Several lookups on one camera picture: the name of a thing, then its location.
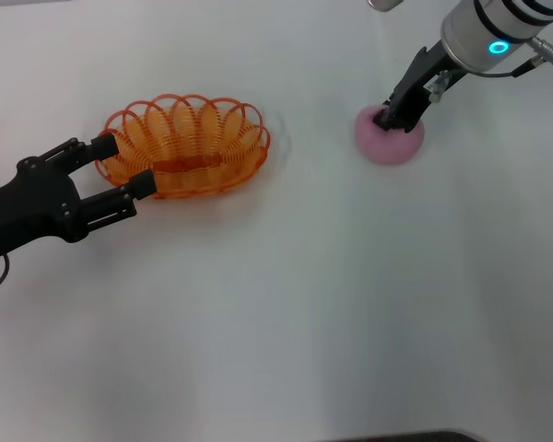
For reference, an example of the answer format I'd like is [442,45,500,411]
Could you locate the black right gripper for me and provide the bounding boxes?
[372,40,465,134]

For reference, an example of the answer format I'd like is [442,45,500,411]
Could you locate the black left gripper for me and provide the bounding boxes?
[0,132,159,267]

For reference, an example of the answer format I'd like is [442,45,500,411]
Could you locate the pink peach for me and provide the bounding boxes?
[353,103,427,166]

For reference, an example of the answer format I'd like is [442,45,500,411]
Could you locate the orange plastic wire basket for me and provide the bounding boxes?
[96,93,272,200]

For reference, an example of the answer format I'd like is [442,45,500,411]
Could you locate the dark robot torso cover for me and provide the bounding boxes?
[340,429,480,442]

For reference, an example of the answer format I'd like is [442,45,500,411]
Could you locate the silver elbow cable connector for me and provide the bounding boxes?
[426,71,451,100]

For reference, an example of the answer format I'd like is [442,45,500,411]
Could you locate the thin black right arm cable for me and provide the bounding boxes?
[469,36,553,78]

